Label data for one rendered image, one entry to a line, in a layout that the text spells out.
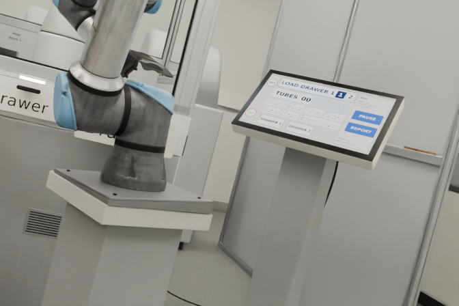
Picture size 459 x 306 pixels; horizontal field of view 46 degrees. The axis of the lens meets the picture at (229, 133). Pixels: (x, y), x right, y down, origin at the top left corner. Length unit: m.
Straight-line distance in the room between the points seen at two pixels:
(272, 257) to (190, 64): 0.74
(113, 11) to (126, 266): 0.53
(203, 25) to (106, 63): 0.88
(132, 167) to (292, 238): 0.88
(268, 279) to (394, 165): 0.94
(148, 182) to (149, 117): 0.14
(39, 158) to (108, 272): 0.82
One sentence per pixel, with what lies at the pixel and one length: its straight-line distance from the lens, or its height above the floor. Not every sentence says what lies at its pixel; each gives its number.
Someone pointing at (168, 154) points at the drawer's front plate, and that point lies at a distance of 1.62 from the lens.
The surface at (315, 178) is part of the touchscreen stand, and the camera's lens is 1.90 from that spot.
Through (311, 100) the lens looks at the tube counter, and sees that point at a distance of 1.94.
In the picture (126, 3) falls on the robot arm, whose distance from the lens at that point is 1.07.
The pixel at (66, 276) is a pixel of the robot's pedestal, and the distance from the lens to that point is 1.29.
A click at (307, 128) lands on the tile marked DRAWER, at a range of 1.84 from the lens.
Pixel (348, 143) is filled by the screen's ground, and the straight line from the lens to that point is 1.78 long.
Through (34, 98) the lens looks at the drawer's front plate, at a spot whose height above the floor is 0.88.
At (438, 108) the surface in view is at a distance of 2.50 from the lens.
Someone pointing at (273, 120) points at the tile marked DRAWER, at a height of 1.01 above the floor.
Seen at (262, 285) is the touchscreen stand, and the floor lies 0.43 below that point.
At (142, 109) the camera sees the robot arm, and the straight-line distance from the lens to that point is 1.19.
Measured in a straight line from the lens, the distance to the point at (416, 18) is 2.81.
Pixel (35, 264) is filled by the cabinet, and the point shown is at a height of 0.33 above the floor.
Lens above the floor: 0.99
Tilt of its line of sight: 2 degrees down
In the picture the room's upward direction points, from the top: 15 degrees clockwise
